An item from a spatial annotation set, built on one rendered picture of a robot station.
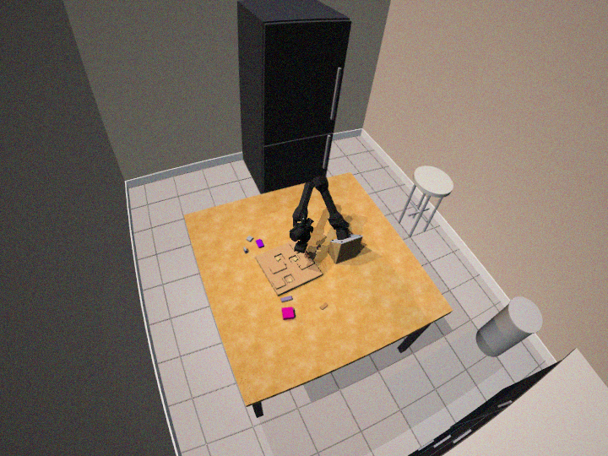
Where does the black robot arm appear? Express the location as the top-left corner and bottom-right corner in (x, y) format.
(289, 176), (351, 242)

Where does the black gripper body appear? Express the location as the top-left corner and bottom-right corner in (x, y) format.
(294, 226), (313, 253)

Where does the magenta block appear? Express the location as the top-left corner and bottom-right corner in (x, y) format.
(282, 307), (294, 320)

